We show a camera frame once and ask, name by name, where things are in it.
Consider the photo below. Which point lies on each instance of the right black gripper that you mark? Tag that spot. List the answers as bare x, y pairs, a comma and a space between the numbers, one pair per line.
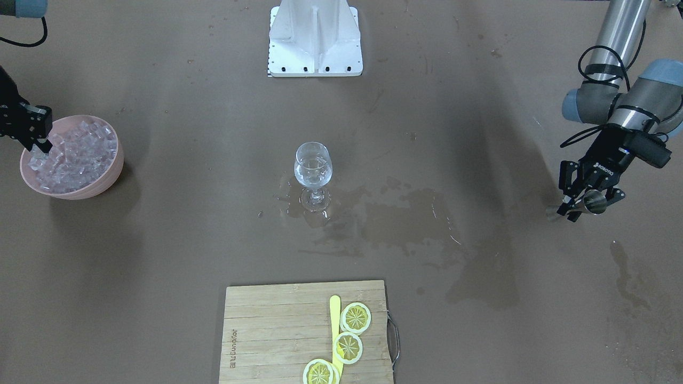
9, 102

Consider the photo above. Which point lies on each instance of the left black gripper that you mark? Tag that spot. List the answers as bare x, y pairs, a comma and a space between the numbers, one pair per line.
610, 154

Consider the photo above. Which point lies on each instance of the ice cube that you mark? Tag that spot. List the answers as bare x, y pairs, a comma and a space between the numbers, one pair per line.
38, 156

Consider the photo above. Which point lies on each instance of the steel jigger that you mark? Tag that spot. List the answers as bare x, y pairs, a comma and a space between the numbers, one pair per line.
591, 202

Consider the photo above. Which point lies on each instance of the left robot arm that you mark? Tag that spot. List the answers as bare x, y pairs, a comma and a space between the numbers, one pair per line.
628, 118

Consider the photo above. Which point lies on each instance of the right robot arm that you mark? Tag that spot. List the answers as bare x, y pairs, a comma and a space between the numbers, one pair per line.
26, 10

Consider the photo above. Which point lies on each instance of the pink ice bowl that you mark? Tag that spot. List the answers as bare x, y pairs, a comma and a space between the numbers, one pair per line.
86, 159

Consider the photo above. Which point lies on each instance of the clear wine glass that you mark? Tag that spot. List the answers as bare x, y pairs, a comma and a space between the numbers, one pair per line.
313, 170

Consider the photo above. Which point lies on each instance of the yellow plastic stick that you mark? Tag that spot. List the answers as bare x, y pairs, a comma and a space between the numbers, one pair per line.
335, 311

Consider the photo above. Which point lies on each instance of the middle lemon slice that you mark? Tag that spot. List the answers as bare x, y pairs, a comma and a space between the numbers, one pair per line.
347, 348

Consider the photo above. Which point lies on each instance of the bamboo cutting board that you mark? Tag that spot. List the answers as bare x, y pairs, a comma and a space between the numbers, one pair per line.
272, 331

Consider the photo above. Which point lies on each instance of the lemon slice far end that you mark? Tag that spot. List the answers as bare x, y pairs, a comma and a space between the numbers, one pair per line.
320, 371

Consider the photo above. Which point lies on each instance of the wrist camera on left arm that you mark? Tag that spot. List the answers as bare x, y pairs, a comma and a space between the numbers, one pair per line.
649, 149

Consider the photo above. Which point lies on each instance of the lemon slice near handle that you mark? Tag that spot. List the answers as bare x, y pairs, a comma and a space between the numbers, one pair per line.
355, 318

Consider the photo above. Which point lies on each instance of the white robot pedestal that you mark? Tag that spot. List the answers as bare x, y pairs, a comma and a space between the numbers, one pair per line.
314, 39

